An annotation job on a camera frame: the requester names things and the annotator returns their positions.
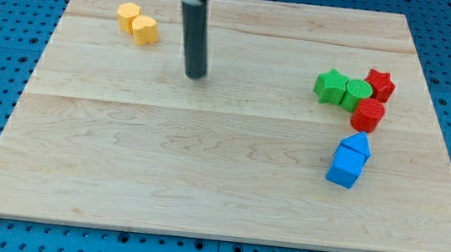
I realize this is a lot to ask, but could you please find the yellow heart block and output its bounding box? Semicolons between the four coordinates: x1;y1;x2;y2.
132;15;160;46

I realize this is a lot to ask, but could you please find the blue triangle block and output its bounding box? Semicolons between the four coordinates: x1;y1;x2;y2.
339;131;371;163

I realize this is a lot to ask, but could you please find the red cylinder block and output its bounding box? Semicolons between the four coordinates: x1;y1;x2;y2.
350;98;386;133

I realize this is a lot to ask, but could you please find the blue cube block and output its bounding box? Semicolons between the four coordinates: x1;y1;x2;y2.
325;146;366;189

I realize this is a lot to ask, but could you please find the light wooden board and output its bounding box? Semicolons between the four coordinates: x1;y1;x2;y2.
0;0;451;252

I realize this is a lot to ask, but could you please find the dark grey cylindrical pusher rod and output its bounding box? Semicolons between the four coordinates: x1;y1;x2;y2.
182;0;208;79

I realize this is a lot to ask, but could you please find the yellow hexagon block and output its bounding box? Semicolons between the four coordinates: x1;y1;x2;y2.
116;3;142;34

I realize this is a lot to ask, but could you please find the red star block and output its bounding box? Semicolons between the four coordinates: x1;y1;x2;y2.
365;68;396;103

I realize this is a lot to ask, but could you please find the green cylinder block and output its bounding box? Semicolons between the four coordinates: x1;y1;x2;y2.
339;79;373;113

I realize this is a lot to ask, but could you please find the green star block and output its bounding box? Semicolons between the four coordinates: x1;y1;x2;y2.
313;68;350;106

